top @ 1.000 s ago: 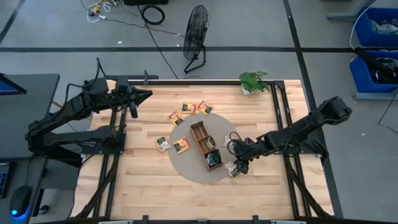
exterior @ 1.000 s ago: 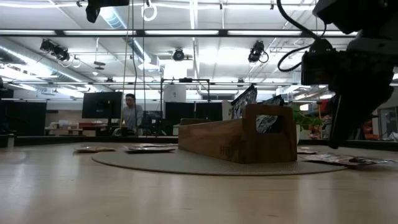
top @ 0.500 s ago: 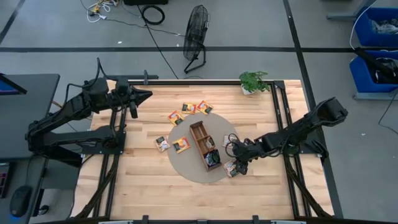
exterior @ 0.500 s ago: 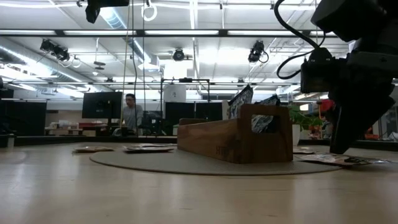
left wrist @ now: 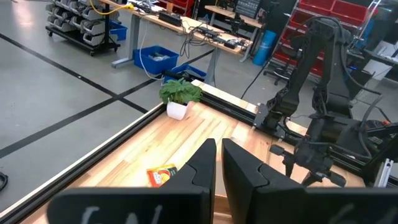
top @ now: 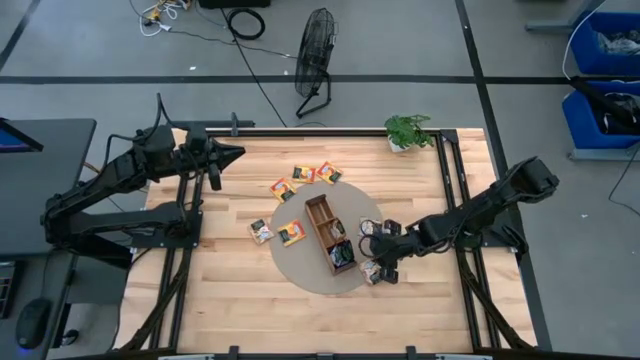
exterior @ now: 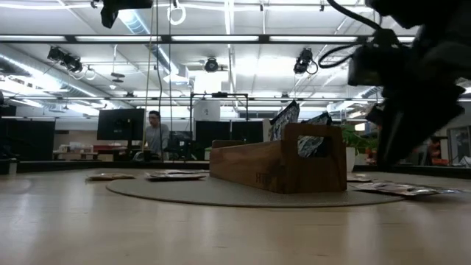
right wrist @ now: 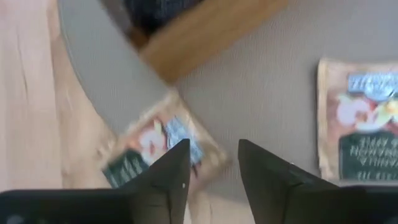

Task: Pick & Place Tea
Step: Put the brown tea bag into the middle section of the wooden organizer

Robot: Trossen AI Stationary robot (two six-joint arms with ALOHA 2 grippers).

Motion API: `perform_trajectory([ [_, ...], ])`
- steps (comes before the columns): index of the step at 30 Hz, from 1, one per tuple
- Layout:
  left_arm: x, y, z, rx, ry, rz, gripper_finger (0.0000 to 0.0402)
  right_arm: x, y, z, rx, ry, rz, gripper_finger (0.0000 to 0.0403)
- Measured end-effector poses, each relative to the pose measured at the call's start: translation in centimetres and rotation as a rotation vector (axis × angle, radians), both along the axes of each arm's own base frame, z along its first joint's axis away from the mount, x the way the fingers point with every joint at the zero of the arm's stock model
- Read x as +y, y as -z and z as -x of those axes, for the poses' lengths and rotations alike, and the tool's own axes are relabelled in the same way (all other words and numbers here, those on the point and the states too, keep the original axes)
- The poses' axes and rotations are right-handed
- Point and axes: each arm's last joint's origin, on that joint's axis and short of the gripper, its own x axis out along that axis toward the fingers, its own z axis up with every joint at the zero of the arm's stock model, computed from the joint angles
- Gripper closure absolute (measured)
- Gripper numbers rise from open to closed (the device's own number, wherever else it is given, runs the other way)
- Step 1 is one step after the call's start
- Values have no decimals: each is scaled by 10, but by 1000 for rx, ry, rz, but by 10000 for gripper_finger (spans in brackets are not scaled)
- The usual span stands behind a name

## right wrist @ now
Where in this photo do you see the dark blue tea packet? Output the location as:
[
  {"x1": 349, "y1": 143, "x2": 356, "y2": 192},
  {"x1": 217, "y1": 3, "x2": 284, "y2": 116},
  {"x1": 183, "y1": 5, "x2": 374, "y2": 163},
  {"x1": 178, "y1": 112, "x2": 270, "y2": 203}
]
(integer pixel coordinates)
[{"x1": 124, "y1": 0, "x2": 203, "y2": 35}]

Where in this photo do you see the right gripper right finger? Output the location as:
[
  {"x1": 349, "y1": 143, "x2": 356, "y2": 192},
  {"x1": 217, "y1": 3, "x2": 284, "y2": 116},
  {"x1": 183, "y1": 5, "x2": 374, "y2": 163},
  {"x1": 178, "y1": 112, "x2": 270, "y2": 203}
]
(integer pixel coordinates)
[{"x1": 238, "y1": 139, "x2": 398, "y2": 224}]

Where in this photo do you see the beige peach tea packet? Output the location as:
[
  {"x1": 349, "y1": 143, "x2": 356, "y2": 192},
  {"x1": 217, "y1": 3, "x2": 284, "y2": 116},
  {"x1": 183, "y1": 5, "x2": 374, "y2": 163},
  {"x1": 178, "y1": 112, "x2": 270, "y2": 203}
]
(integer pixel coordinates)
[
  {"x1": 316, "y1": 57, "x2": 398, "y2": 183},
  {"x1": 101, "y1": 89, "x2": 233, "y2": 200}
]

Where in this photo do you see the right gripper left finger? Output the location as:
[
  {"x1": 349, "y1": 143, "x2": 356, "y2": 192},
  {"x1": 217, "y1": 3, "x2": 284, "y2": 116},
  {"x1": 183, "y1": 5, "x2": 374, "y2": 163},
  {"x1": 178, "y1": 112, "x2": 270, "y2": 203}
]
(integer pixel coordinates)
[{"x1": 0, "y1": 138, "x2": 191, "y2": 224}]

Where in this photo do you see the round grey mat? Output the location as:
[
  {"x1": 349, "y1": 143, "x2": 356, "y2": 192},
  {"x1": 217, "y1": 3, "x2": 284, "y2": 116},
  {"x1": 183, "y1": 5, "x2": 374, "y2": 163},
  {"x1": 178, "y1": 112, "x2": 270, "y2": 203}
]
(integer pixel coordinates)
[{"x1": 57, "y1": 0, "x2": 398, "y2": 206}]

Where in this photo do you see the wooden tea organizer box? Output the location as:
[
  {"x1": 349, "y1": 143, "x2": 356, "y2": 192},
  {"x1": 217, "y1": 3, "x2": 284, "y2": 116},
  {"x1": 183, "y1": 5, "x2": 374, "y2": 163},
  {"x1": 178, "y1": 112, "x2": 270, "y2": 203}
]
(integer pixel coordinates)
[{"x1": 99, "y1": 0, "x2": 290, "y2": 85}]

